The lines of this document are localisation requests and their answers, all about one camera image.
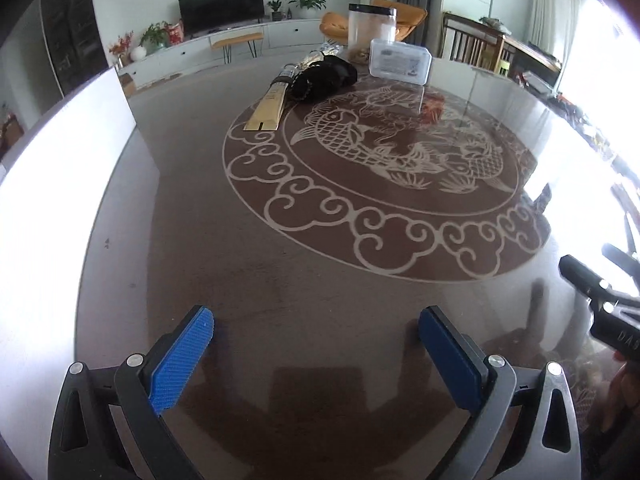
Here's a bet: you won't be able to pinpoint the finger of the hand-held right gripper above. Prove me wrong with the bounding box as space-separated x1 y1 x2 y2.
601 243 640 277
558 254 640 313

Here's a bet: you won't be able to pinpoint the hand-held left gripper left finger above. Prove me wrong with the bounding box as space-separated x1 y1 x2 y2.
47 305 216 480

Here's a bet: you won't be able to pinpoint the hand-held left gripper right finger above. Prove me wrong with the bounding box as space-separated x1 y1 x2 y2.
418 306 584 480

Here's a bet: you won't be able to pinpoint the white storage box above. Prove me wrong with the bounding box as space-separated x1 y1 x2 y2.
0 66 138 466

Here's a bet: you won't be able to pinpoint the person's right hand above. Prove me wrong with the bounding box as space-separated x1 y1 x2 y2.
597 356 640 438

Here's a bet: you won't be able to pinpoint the cluttered wooden shelf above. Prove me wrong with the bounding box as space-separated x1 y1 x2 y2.
500 34 565 88

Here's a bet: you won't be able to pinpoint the dark wooden chair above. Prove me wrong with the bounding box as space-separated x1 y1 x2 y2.
442 11 507 69

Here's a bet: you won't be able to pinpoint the white curtain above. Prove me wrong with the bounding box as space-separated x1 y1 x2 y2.
529 0 587 63

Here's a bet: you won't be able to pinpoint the comb in gold package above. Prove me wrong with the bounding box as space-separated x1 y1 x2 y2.
243 63 302 132

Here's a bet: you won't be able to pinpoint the clear plastic lidded box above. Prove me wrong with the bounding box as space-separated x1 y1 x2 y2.
368 38 433 85

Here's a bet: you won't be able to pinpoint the black cloth bundle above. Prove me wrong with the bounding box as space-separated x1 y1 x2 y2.
291 56 359 103

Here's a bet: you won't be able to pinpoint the white television cabinet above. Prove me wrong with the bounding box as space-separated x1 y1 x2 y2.
116 18 327 90

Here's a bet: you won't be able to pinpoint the red flowers in white vase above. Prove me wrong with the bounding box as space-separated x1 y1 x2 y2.
108 31 147 64

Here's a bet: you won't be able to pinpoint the clear jar with black lid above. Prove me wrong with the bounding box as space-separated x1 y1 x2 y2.
348 3 398 64

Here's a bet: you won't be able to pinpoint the wooden stool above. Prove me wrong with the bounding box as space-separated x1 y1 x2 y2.
209 32 265 64

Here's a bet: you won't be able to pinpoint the silver glitter hair accessory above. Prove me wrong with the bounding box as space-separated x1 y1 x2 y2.
299 44 347 70

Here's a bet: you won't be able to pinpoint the dark tall cabinet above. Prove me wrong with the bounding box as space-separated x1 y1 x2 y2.
39 0 109 97

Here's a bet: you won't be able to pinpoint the orange lounge chair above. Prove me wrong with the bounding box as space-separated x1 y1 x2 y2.
320 0 429 47

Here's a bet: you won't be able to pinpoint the black flat television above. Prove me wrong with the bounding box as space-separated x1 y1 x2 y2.
178 0 265 39

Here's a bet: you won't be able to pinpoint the large plant in white pot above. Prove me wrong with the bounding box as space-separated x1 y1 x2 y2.
287 0 330 21

